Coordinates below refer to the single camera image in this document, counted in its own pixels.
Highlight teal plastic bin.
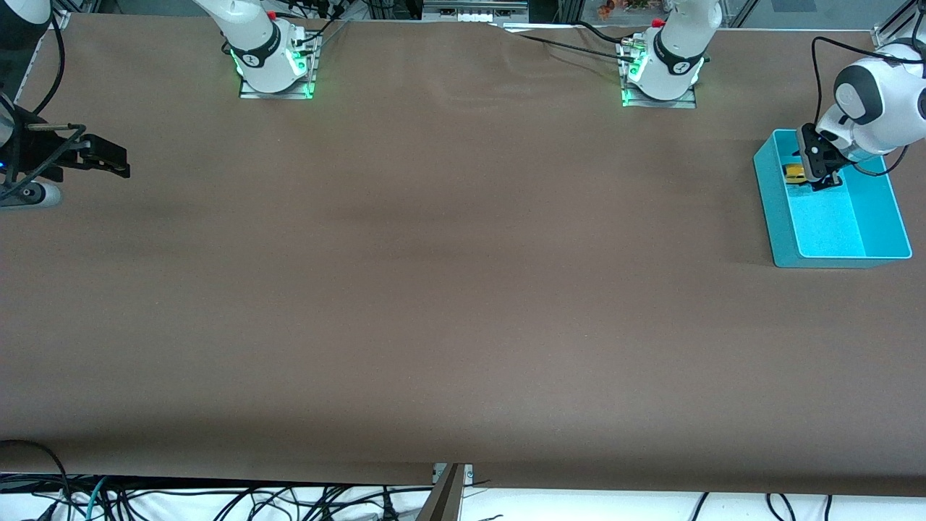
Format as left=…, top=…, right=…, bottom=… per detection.
left=753, top=129, right=913, bottom=269

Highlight white power strip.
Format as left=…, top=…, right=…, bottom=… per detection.
left=423, top=0, right=529, bottom=24

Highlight brown table mat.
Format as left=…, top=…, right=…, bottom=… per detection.
left=0, top=13, right=926, bottom=497

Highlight metal table leg bar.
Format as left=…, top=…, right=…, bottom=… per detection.
left=416, top=463, right=475, bottom=521

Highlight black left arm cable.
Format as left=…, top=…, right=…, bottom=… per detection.
left=812, top=38, right=926, bottom=179

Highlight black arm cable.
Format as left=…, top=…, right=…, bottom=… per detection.
left=812, top=38, right=926, bottom=179
left=33, top=14, right=66, bottom=117

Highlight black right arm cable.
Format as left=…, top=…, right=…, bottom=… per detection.
left=33, top=14, right=66, bottom=117

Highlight aluminium frame corner bracket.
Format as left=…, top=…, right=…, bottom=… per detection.
left=872, top=0, right=926, bottom=51

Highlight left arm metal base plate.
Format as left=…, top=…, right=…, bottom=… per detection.
left=621, top=40, right=699, bottom=109

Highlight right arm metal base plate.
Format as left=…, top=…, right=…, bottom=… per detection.
left=239, top=29, right=319, bottom=100

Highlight short black table cable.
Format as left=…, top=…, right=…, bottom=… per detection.
left=575, top=20, right=645, bottom=46

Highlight black base power cable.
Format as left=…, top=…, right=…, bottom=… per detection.
left=279, top=0, right=352, bottom=55

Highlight long black table cable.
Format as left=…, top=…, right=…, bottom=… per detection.
left=492, top=22, right=637, bottom=62

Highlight black looped floor cable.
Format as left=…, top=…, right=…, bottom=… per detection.
left=0, top=439, right=73, bottom=507

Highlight thin black hanging cables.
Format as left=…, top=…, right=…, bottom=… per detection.
left=691, top=492, right=833, bottom=521

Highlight teal floor cable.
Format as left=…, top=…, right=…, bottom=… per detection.
left=85, top=476, right=109, bottom=521

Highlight tangled black floor cables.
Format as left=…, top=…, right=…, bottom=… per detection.
left=0, top=474, right=435, bottom=521

